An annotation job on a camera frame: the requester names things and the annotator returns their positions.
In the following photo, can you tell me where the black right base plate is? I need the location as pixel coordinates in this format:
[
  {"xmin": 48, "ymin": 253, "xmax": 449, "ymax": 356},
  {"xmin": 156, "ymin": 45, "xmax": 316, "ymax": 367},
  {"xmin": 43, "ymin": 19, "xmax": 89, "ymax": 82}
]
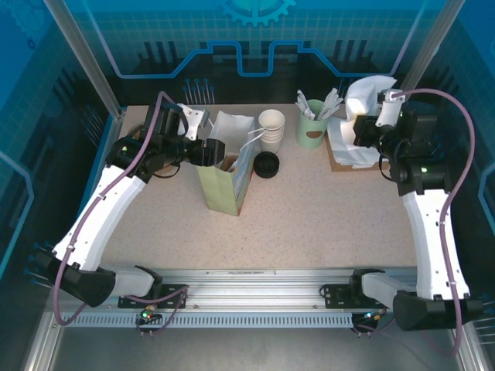
[{"xmin": 323, "ymin": 284, "xmax": 372, "ymax": 310}]

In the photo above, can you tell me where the aluminium mounting rail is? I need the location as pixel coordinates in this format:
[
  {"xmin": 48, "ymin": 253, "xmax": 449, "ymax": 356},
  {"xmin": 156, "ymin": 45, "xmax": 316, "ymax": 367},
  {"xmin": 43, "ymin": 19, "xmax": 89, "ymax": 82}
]
[{"xmin": 49, "ymin": 266, "xmax": 476, "ymax": 315}]

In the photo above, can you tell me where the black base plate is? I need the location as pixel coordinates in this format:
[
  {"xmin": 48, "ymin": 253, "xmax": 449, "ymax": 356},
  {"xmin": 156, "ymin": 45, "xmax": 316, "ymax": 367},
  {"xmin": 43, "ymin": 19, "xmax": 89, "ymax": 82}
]
[
  {"xmin": 118, "ymin": 284, "xmax": 189, "ymax": 310},
  {"xmin": 323, "ymin": 284, "xmax": 372, "ymax": 310}
]

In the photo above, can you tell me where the white paper stick packet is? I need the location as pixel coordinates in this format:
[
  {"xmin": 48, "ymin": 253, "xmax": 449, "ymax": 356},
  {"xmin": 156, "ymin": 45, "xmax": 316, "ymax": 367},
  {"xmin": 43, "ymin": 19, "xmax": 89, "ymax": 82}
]
[
  {"xmin": 295, "ymin": 88, "xmax": 312, "ymax": 117},
  {"xmin": 317, "ymin": 87, "xmax": 340, "ymax": 119},
  {"xmin": 323, "ymin": 94, "xmax": 344, "ymax": 117},
  {"xmin": 295, "ymin": 99, "xmax": 317, "ymax": 120}
]

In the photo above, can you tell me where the light green ceramic mug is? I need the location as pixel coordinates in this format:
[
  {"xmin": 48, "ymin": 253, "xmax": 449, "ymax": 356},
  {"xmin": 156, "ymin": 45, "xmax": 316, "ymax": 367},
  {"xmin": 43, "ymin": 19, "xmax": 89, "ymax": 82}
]
[{"xmin": 295, "ymin": 99, "xmax": 329, "ymax": 150}]

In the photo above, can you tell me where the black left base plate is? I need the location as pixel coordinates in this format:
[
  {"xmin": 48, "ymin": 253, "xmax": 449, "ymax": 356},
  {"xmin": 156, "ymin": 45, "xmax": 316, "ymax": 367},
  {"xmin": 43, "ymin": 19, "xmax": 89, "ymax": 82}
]
[{"xmin": 118, "ymin": 284, "xmax": 189, "ymax": 310}]

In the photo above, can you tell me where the white paper napkin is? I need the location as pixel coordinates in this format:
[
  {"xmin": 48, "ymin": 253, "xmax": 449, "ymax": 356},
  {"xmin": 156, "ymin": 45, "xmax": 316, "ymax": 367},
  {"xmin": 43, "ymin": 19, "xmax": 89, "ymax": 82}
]
[{"xmin": 345, "ymin": 74, "xmax": 398, "ymax": 146}]

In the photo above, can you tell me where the stack of white paper cups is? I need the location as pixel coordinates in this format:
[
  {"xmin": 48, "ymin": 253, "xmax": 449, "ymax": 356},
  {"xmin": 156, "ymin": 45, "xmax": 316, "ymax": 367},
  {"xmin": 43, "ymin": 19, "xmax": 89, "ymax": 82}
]
[{"xmin": 258, "ymin": 109, "xmax": 286, "ymax": 153}]

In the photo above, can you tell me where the printed paper gift bag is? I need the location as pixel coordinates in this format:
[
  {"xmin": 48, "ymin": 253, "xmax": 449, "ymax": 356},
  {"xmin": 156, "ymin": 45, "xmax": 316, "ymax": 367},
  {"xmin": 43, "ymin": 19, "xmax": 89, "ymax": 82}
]
[{"xmin": 195, "ymin": 110, "xmax": 268, "ymax": 216}]

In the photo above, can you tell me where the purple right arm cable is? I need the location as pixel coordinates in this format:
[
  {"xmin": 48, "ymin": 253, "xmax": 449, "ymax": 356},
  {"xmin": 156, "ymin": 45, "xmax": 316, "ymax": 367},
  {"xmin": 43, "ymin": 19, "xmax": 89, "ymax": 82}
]
[{"xmin": 353, "ymin": 87, "xmax": 476, "ymax": 357}]

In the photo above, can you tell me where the stack of black lids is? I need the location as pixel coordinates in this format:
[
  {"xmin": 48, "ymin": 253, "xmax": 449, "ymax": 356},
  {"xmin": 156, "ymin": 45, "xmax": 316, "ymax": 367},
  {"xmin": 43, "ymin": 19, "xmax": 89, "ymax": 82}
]
[{"xmin": 254, "ymin": 151, "xmax": 280, "ymax": 180}]

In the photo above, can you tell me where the small circuit board with LEDs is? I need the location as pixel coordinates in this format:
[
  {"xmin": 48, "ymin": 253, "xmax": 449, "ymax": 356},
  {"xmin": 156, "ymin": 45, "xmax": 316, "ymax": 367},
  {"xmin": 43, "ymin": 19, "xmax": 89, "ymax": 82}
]
[
  {"xmin": 135, "ymin": 308, "xmax": 162, "ymax": 326},
  {"xmin": 353, "ymin": 308, "xmax": 387, "ymax": 324}
]

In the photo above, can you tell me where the white slotted cable duct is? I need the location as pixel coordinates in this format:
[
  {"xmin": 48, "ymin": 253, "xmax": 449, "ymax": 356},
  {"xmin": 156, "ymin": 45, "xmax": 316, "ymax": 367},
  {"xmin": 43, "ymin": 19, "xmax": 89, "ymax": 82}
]
[{"xmin": 73, "ymin": 312, "xmax": 355, "ymax": 328}]

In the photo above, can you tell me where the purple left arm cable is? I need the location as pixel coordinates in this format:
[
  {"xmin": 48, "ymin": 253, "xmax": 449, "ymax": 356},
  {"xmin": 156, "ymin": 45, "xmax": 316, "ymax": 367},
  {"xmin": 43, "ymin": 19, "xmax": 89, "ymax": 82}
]
[{"xmin": 53, "ymin": 90, "xmax": 191, "ymax": 338}]

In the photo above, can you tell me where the aluminium frame post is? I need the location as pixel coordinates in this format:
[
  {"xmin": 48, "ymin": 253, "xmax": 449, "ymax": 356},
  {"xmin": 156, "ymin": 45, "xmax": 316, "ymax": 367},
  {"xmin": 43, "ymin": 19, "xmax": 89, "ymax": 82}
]
[
  {"xmin": 388, "ymin": 0, "xmax": 463, "ymax": 119},
  {"xmin": 43, "ymin": 0, "xmax": 127, "ymax": 119}
]

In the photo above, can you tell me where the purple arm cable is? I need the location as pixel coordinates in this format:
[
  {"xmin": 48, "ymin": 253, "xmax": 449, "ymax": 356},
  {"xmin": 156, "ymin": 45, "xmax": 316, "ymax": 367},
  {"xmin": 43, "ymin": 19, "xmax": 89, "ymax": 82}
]
[
  {"xmin": 53, "ymin": 90, "xmax": 191, "ymax": 338},
  {"xmin": 353, "ymin": 87, "xmax": 476, "ymax": 357}
]

